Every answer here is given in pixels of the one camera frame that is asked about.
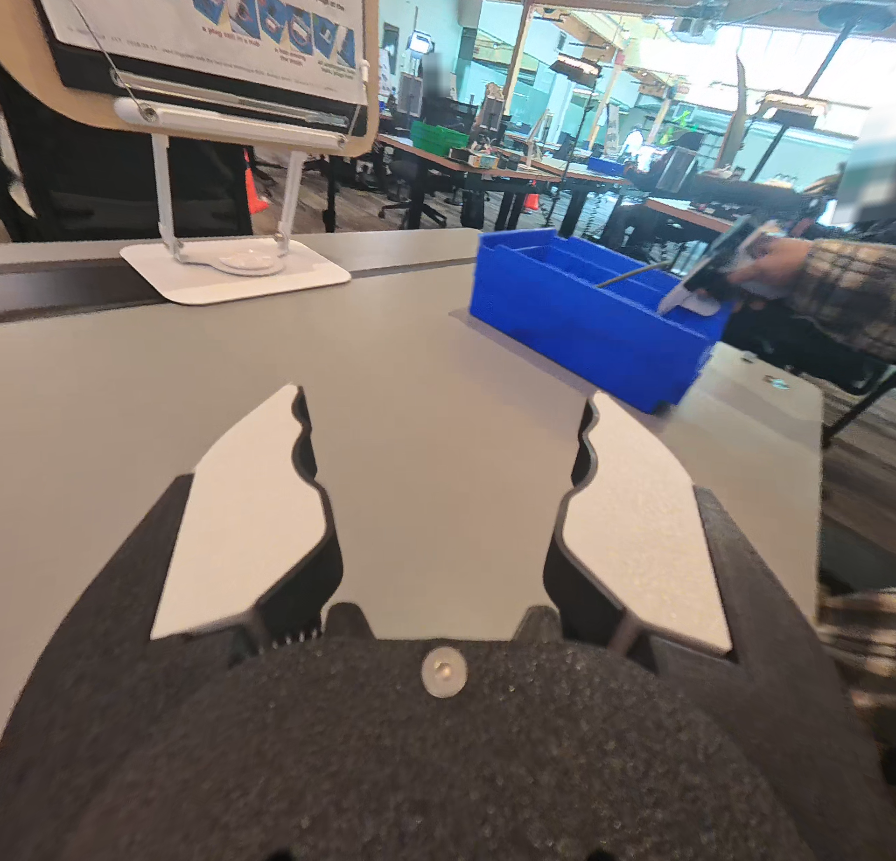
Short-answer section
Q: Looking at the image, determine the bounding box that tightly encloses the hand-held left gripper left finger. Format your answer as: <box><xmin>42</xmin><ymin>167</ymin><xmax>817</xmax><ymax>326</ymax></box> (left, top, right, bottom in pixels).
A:
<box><xmin>149</xmin><ymin>383</ymin><xmax>345</xmax><ymax>655</ymax></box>

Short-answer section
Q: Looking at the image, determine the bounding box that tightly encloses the black office chair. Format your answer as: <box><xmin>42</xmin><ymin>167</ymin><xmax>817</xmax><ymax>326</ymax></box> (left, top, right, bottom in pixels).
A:
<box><xmin>0</xmin><ymin>70</ymin><xmax>254</xmax><ymax>243</ymax></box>

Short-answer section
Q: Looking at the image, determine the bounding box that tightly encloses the printed instruction sheet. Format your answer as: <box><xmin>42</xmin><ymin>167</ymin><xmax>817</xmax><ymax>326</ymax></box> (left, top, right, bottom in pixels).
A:
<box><xmin>28</xmin><ymin>0</ymin><xmax>368</xmax><ymax>106</ymax></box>

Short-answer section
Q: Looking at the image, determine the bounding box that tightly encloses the person's right forearm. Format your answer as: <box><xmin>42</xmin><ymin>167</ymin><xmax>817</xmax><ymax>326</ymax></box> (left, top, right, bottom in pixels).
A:
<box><xmin>787</xmin><ymin>235</ymin><xmax>896</xmax><ymax>367</ymax></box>

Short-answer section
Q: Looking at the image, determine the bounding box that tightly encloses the black swivel chair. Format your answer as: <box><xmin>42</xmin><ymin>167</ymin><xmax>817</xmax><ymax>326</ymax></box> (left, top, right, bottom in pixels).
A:
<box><xmin>378</xmin><ymin>158</ymin><xmax>449</xmax><ymax>229</ymax></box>

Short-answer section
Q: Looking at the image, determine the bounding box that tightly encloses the wooden office desk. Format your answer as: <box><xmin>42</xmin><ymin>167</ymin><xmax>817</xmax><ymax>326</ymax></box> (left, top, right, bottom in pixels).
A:
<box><xmin>378</xmin><ymin>133</ymin><xmax>561</xmax><ymax>234</ymax></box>

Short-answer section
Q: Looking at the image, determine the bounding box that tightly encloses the green plastic crate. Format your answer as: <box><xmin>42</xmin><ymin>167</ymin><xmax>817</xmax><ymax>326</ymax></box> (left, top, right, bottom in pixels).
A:
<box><xmin>409</xmin><ymin>119</ymin><xmax>471</xmax><ymax>157</ymax></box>

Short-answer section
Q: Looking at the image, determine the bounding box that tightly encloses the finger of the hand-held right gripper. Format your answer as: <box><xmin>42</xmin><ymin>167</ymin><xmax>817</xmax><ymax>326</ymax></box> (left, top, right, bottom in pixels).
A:
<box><xmin>657</xmin><ymin>284</ymin><xmax>723</xmax><ymax>318</ymax></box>

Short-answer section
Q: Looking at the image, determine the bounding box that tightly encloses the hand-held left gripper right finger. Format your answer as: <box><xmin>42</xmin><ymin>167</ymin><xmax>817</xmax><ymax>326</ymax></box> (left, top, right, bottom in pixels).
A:
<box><xmin>543</xmin><ymin>392</ymin><xmax>734</xmax><ymax>659</ymax></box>

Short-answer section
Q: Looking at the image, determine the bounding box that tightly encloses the blue plastic bin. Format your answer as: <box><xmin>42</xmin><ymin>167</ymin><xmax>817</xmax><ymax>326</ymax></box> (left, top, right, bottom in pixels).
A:
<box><xmin>468</xmin><ymin>228</ymin><xmax>734</xmax><ymax>416</ymax></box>

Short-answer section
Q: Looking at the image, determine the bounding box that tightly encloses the person's right hand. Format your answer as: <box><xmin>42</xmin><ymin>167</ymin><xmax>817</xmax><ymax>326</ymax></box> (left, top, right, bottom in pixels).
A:
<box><xmin>742</xmin><ymin>235</ymin><xmax>814</xmax><ymax>292</ymax></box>

